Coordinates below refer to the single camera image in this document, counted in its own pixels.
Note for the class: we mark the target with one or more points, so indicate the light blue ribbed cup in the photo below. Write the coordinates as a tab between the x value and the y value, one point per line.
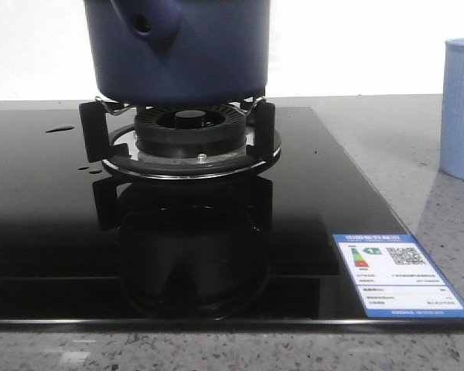
452	130

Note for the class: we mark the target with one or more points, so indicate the black metal pot support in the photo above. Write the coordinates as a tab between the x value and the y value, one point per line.
118	153

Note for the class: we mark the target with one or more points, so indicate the dark blue pot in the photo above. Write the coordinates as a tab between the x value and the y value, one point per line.
159	53

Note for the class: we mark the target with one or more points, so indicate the black gas burner head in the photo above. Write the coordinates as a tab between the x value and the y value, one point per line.
185	132

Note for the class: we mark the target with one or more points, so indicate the black glass gas stove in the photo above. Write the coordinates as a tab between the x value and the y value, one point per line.
80	249

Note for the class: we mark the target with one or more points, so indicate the blue energy label sticker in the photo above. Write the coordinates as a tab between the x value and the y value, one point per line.
395	278

